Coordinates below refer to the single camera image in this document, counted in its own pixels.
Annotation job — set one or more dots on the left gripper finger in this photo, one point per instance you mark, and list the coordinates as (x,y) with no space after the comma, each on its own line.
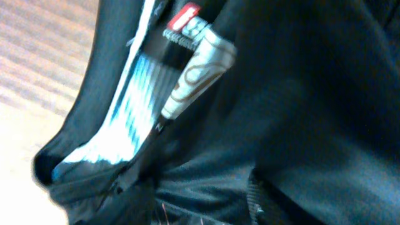
(269,206)

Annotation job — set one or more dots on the black orange-patterned jersey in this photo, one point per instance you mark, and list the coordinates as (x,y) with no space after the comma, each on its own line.
(181,100)

